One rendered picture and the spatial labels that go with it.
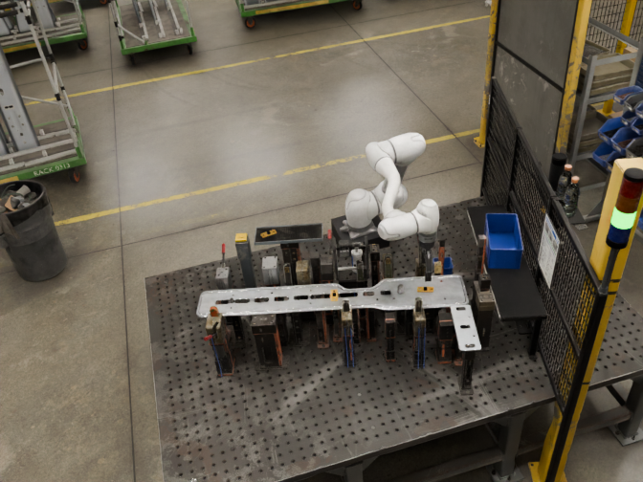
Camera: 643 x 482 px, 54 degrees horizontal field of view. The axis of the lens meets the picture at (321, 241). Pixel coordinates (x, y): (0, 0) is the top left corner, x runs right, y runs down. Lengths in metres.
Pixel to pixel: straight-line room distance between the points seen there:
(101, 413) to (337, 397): 1.76
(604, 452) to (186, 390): 2.33
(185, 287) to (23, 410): 1.39
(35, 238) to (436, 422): 3.42
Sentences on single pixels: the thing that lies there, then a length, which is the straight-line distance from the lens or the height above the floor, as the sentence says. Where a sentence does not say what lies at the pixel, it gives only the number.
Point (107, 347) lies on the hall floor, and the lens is 4.74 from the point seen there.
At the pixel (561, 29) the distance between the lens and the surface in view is 5.03.
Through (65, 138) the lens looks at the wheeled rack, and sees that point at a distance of 6.92.
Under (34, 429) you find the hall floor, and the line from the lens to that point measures 4.48.
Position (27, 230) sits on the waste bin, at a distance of 5.19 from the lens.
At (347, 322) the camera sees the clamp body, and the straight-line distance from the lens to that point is 3.05.
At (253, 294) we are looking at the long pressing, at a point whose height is 1.00.
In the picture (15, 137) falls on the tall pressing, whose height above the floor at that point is 0.46.
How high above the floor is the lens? 3.24
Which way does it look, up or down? 39 degrees down
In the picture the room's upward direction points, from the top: 6 degrees counter-clockwise
